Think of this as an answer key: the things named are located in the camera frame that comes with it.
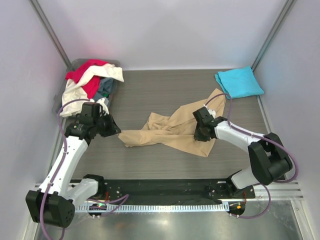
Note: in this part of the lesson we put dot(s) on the beige t shirt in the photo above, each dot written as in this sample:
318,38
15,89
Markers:
176,131

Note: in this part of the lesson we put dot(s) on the red t shirt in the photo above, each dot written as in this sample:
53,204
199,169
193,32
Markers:
91,80

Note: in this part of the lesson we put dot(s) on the aluminium frame post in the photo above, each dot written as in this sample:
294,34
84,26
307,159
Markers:
50,31
277,25

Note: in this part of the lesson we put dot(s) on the right aluminium frame post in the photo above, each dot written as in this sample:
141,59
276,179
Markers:
277,25

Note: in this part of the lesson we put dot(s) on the grey blue t shirt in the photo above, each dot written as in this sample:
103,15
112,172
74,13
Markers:
106,86

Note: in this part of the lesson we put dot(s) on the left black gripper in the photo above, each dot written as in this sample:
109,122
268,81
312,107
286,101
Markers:
113,129

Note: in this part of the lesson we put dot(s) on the cream white t shirt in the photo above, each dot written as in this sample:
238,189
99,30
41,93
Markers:
74,96

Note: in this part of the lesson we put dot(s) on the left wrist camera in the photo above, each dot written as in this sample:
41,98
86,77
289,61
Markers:
90,112

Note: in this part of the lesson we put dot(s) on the left aluminium frame post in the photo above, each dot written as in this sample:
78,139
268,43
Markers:
50,31

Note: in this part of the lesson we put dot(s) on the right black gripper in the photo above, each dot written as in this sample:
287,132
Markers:
197,136

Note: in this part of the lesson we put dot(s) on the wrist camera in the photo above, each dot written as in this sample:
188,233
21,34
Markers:
90,112
203,116

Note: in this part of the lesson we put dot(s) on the grey plastic bin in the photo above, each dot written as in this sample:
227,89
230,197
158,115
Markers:
57,100

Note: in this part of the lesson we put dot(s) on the folded cyan t shirt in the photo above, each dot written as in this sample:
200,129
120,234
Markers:
238,83

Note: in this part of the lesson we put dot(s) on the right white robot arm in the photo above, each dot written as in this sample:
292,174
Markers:
267,157

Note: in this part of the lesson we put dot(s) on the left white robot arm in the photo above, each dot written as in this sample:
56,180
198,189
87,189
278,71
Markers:
55,202

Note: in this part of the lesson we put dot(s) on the slotted cable duct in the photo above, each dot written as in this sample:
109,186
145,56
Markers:
90,207

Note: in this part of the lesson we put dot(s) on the aluminium front rail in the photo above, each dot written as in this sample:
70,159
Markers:
274,191

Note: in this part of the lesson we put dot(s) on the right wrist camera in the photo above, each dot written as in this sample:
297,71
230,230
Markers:
203,116

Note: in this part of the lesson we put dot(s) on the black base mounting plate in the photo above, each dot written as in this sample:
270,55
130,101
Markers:
172,191

